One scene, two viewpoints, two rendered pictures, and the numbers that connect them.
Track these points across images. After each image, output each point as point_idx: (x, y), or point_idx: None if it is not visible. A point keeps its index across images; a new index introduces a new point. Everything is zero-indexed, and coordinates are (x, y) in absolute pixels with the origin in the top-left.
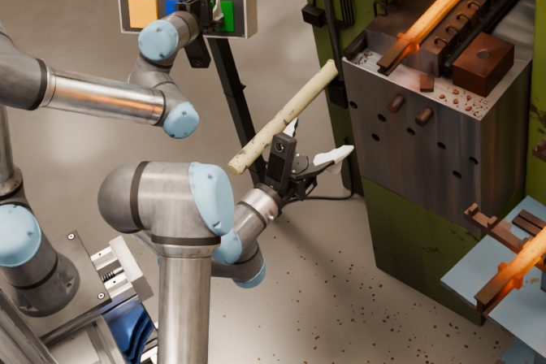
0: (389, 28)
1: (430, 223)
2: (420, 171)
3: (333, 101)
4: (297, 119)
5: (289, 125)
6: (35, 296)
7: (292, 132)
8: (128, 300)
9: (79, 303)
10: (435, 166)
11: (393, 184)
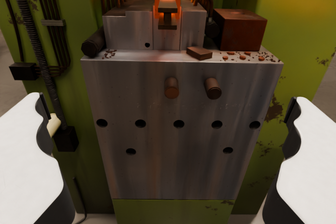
0: (133, 9)
1: (184, 209)
2: (183, 165)
3: (61, 149)
4: (43, 93)
5: (8, 112)
6: None
7: (36, 129)
8: None
9: None
10: (202, 152)
11: (149, 192)
